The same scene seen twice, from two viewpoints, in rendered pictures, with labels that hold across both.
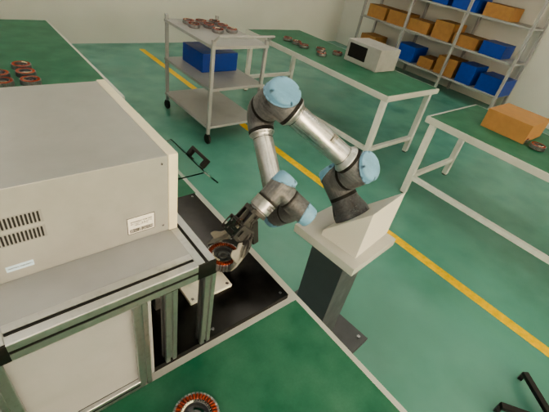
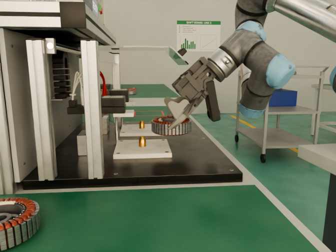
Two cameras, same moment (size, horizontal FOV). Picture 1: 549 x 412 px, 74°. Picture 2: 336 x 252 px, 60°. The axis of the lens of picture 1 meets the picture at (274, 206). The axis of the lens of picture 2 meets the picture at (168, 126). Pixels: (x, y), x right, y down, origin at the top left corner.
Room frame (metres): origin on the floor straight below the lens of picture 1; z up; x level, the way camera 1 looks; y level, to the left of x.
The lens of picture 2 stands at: (0.24, -0.38, 1.00)
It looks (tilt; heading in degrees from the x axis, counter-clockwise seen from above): 12 degrees down; 40
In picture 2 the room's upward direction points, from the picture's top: straight up
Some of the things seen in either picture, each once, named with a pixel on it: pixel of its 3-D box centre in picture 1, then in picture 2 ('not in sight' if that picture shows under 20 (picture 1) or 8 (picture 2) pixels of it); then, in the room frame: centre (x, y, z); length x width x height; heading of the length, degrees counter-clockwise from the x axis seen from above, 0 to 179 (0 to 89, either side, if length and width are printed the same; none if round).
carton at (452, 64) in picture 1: (450, 65); not in sight; (6.92, -2.51, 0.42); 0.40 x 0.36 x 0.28; 136
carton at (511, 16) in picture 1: (502, 11); not in sight; (6.62, -2.81, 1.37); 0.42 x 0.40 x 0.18; 46
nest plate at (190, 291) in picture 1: (200, 279); (142, 148); (0.80, 0.19, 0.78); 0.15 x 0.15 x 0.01; 46
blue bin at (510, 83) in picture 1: (495, 83); not in sight; (6.33, -3.10, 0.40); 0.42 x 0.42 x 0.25; 45
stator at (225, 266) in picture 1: (222, 256); (171, 125); (0.85, 0.13, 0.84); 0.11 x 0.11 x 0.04
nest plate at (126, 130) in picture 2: not in sight; (142, 129); (0.97, 0.36, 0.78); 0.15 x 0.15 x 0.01; 46
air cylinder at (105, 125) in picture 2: not in sight; (101, 124); (0.86, 0.46, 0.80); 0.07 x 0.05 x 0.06; 46
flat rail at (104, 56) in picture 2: not in sight; (107, 57); (0.81, 0.35, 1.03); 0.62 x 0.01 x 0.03; 46
